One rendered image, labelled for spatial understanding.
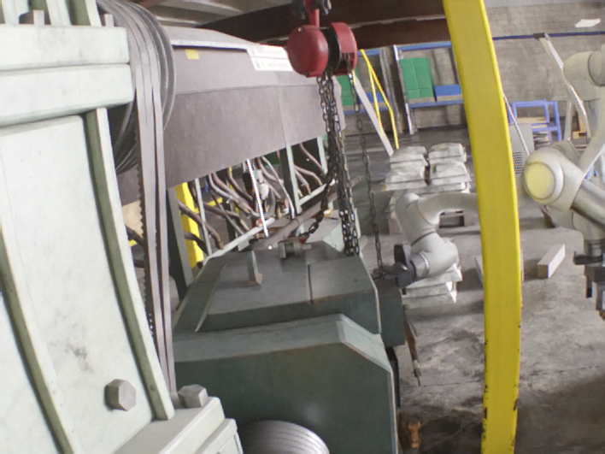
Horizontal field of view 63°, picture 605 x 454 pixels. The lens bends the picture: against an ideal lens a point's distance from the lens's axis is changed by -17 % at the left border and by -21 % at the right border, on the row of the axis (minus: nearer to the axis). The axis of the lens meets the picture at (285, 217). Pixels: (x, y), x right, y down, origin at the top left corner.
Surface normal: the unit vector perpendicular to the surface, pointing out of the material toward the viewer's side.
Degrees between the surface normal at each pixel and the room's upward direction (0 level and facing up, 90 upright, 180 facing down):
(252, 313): 90
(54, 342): 90
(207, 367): 90
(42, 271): 90
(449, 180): 64
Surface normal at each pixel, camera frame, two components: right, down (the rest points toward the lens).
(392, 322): 0.00, 0.18
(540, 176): -0.69, 0.19
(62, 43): 0.93, -0.09
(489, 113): -0.34, 0.22
